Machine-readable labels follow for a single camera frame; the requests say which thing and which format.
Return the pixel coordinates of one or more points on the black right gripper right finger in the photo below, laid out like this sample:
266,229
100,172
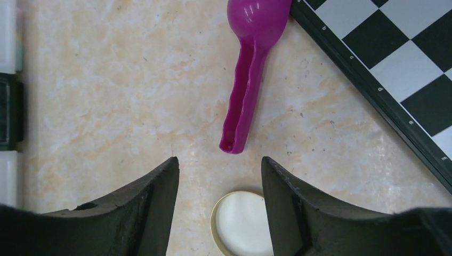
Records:
304,220

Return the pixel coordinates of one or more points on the black white chessboard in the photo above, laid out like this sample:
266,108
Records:
398,55

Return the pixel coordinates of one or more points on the magenta plastic scoop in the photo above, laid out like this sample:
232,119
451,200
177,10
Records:
258,26

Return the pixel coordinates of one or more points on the white bin orange gummies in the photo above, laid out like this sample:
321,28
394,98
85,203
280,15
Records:
12,45

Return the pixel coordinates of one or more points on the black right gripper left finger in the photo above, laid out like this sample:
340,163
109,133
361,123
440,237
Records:
135,219

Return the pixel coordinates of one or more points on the black bin mixed candies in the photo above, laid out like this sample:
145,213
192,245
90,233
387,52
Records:
12,112

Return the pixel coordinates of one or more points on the white bin round candies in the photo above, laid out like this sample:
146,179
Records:
12,178

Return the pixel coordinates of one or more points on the white round jar lid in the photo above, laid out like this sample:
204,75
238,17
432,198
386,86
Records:
239,224

